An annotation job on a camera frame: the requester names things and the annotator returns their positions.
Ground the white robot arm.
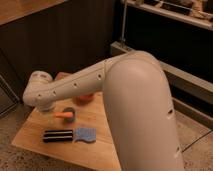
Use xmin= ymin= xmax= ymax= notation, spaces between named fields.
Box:
xmin=23 ymin=51 xmax=185 ymax=171

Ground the dark ceramic cup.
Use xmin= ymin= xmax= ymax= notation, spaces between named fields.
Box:
xmin=63 ymin=107 xmax=75 ymax=122

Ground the orange bowl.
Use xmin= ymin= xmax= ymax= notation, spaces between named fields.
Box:
xmin=74 ymin=94 xmax=94 ymax=105

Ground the blue cloth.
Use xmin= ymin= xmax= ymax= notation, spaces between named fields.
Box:
xmin=74 ymin=127 xmax=96 ymax=143

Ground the wooden board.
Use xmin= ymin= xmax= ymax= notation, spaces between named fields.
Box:
xmin=11 ymin=71 xmax=123 ymax=171

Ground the black striped block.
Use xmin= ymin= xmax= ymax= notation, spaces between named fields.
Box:
xmin=42 ymin=130 xmax=73 ymax=143

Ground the metal shelf frame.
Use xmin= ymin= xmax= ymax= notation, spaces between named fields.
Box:
xmin=113 ymin=0 xmax=213 ymax=129

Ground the black cable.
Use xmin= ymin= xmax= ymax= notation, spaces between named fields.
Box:
xmin=182 ymin=129 xmax=213 ymax=153

